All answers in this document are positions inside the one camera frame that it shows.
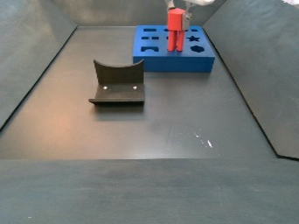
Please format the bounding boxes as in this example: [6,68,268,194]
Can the red three prong block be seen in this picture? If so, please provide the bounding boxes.
[167,8,185,52]

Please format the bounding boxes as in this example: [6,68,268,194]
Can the blue shape sorter board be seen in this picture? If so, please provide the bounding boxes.
[132,25,215,73]

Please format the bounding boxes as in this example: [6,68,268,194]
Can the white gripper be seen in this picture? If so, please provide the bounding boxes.
[164,0,215,31]

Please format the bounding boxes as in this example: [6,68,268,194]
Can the black curved holder bracket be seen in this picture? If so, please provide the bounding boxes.
[88,60,145,105]

